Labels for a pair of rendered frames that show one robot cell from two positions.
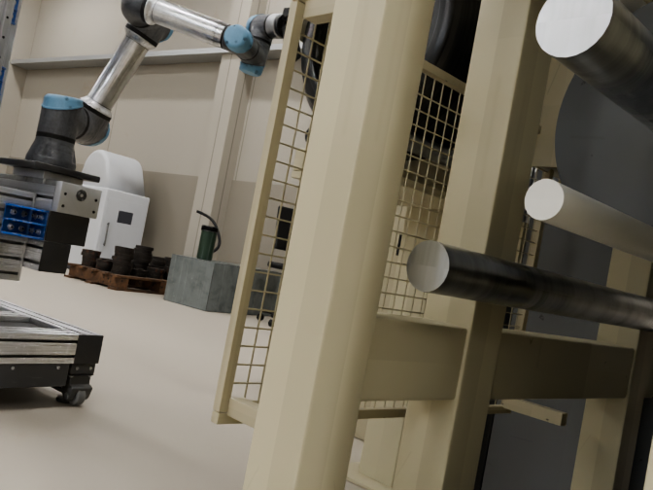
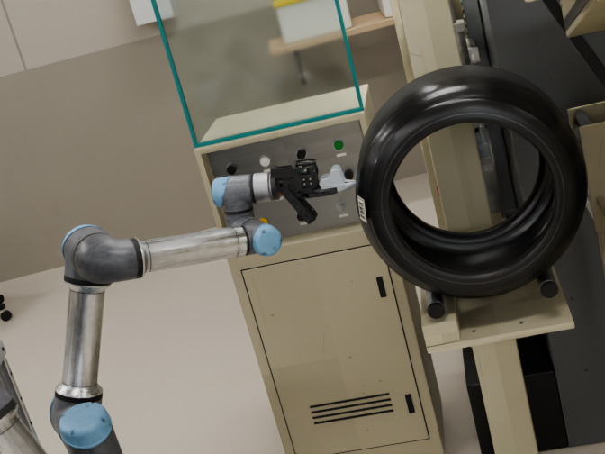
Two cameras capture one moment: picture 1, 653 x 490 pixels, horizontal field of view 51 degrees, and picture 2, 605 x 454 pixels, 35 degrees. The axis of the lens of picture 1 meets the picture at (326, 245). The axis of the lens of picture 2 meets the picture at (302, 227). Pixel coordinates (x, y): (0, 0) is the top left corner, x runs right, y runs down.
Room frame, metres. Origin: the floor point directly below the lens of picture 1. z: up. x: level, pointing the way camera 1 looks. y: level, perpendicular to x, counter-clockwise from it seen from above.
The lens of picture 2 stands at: (0.11, 1.57, 1.96)
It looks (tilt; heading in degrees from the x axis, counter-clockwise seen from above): 19 degrees down; 325
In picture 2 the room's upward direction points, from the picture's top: 15 degrees counter-clockwise
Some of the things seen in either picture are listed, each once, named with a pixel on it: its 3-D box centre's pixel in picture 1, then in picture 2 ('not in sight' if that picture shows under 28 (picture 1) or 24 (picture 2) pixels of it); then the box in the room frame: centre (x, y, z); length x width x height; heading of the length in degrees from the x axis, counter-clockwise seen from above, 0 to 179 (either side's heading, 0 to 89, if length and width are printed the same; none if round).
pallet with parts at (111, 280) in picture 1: (140, 266); not in sight; (6.90, 1.79, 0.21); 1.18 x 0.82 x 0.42; 143
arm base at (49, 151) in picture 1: (52, 151); not in sight; (2.15, 0.90, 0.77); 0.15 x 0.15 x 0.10
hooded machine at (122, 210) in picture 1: (107, 213); not in sight; (7.81, 2.52, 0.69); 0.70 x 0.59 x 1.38; 53
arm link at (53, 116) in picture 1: (61, 116); (89, 437); (2.16, 0.90, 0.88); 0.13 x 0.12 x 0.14; 167
